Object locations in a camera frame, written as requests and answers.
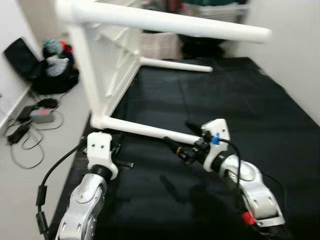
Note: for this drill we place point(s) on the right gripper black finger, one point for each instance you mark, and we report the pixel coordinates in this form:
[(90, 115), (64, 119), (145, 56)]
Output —
[(176, 148), (193, 127)]

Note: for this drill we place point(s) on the white plastic table leg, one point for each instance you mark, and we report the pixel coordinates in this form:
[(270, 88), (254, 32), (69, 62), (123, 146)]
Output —
[(145, 130), (175, 22), (180, 65)]

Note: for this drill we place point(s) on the black tablecloth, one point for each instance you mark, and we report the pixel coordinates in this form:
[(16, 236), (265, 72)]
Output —
[(225, 110)]

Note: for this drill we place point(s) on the black wifi router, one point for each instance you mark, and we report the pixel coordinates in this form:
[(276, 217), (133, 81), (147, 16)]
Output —
[(47, 103)]

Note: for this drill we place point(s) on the black power adapter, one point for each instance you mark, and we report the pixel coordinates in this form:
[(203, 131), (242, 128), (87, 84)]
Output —
[(24, 114), (17, 134)]

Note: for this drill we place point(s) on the clear plastic bag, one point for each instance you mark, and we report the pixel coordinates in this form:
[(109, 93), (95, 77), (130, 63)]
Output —
[(57, 65)]

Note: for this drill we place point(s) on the red cloth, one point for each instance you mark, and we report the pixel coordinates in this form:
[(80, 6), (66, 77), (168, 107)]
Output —
[(66, 49)]

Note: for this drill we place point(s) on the clear plastic storage box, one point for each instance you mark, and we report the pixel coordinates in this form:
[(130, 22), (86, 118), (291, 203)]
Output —
[(215, 7)]

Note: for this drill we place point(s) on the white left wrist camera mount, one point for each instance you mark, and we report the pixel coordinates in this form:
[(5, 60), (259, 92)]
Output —
[(100, 150)]

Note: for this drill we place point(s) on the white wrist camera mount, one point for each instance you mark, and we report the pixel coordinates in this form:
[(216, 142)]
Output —
[(100, 150), (217, 132)]

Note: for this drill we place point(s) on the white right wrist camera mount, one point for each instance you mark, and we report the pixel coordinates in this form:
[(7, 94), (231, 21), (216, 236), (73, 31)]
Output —
[(217, 132)]

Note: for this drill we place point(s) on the white box red switch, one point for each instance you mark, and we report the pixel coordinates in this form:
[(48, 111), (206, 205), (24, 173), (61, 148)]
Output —
[(42, 116)]

